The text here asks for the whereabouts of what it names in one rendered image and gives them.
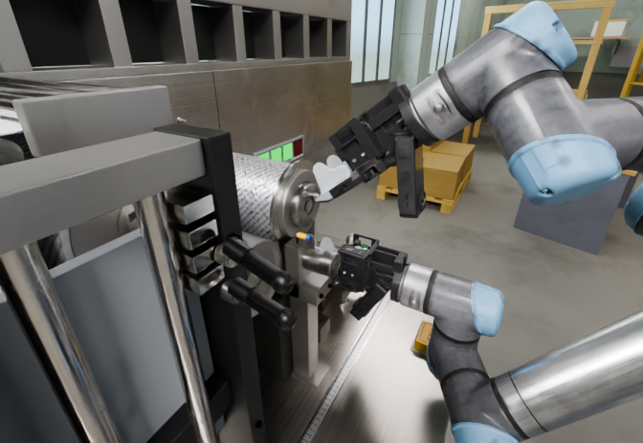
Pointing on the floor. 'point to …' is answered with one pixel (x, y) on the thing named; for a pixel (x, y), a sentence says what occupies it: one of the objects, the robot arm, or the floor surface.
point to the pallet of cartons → (437, 173)
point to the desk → (577, 215)
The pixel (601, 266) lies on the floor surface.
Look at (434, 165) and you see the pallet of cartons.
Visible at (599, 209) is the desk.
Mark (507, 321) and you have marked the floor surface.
